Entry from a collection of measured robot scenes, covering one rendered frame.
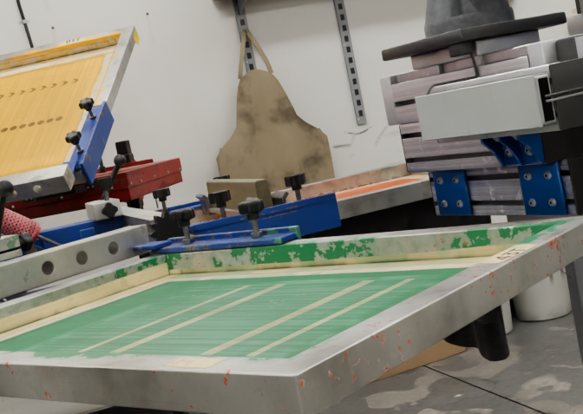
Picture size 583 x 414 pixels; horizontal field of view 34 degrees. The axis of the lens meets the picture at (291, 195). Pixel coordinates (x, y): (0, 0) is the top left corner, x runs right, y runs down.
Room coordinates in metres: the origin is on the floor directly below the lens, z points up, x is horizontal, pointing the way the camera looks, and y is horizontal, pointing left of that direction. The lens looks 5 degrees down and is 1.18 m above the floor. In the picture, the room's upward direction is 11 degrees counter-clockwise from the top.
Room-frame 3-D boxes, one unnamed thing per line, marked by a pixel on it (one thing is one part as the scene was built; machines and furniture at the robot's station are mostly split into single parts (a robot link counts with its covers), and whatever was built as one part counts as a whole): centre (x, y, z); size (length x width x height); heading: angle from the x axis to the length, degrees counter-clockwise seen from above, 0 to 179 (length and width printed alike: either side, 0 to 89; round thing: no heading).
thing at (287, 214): (1.87, 0.06, 0.98); 0.30 x 0.05 x 0.07; 109
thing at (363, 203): (2.21, -0.07, 0.97); 0.79 x 0.58 x 0.04; 109
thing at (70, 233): (2.03, 0.46, 1.02); 0.17 x 0.06 x 0.05; 109
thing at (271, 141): (4.23, 0.04, 1.06); 0.53 x 0.07 x 1.05; 109
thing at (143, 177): (3.26, 0.65, 1.06); 0.61 x 0.46 x 0.12; 169
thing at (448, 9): (1.61, -0.35, 1.31); 0.15 x 0.15 x 0.10
